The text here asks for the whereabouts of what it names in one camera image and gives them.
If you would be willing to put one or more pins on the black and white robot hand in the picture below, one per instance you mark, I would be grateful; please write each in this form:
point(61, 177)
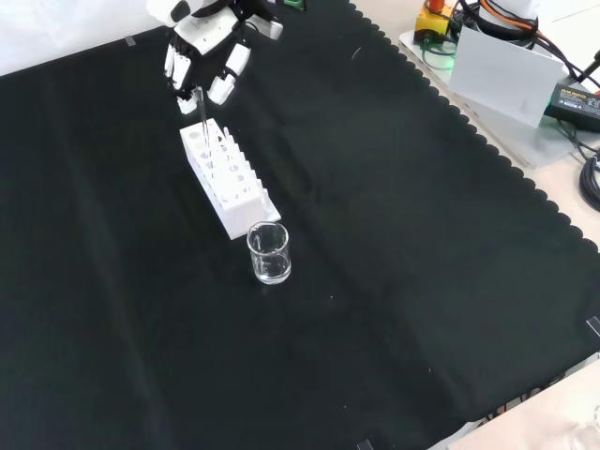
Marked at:
point(206, 33)

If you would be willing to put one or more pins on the clear glass rod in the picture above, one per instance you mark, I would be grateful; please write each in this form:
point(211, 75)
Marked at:
point(203, 118)

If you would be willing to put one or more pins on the white test tube rack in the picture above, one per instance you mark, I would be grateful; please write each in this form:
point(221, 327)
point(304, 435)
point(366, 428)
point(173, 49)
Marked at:
point(240, 211)

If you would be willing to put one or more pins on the yellow stop button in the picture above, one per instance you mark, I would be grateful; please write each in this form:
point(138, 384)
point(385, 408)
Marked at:
point(429, 21)

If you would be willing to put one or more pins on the small clear glass beaker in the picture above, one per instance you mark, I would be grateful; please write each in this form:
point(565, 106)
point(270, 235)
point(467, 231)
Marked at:
point(269, 265)

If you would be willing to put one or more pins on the black cloth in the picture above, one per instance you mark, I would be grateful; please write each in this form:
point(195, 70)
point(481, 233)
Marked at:
point(375, 234)

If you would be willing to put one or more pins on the white folded card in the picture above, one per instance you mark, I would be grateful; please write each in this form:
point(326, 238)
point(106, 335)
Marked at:
point(501, 75)

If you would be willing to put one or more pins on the black power adapter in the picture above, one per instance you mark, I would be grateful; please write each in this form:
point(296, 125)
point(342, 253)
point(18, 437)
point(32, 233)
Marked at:
point(574, 100)

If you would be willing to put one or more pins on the pale board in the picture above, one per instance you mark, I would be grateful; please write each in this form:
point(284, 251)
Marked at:
point(539, 417)

